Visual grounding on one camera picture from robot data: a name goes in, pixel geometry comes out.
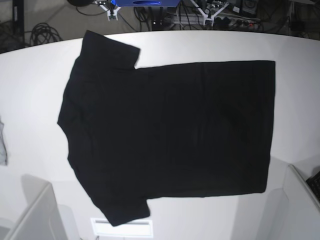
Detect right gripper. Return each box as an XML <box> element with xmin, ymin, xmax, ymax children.
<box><xmin>96</xmin><ymin>0</ymin><xmax>121</xmax><ymax>21</ymax></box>

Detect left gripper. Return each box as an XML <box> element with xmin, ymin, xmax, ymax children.
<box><xmin>191</xmin><ymin>0</ymin><xmax>225</xmax><ymax>27</ymax></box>

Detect black T-shirt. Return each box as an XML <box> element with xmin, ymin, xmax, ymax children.
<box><xmin>57</xmin><ymin>31</ymin><xmax>276</xmax><ymax>227</ymax></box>

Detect blue box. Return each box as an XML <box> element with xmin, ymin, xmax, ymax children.
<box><xmin>115</xmin><ymin>0</ymin><xmax>180</xmax><ymax>7</ymax></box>

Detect white power strip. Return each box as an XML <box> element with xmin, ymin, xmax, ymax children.
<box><xmin>168</xmin><ymin>13</ymin><xmax>261</xmax><ymax>28</ymax></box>

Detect grey cloth at table edge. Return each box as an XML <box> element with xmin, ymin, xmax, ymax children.
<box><xmin>0</xmin><ymin>122</ymin><xmax>8</xmax><ymax>166</ymax></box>

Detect black keyboard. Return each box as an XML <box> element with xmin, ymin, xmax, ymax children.
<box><xmin>306</xmin><ymin>172</ymin><xmax>320</xmax><ymax>200</ymax></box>

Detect white partition panel left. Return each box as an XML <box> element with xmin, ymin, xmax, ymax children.
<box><xmin>0</xmin><ymin>174</ymin><xmax>81</xmax><ymax>240</ymax></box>

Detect white partition panel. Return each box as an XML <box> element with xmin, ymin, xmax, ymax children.
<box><xmin>259</xmin><ymin>163</ymin><xmax>320</xmax><ymax>240</ymax></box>
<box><xmin>0</xmin><ymin>174</ymin><xmax>81</xmax><ymax>240</ymax></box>

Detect white partition panel right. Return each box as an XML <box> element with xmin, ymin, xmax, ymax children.
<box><xmin>259</xmin><ymin>163</ymin><xmax>320</xmax><ymax>240</ymax></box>

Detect coiled black cable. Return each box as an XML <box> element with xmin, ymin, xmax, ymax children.
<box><xmin>29</xmin><ymin>22</ymin><xmax>63</xmax><ymax>46</ymax></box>

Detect white table cable slot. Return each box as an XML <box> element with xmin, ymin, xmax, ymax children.
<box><xmin>90</xmin><ymin>218</ymin><xmax>154</xmax><ymax>238</ymax></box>

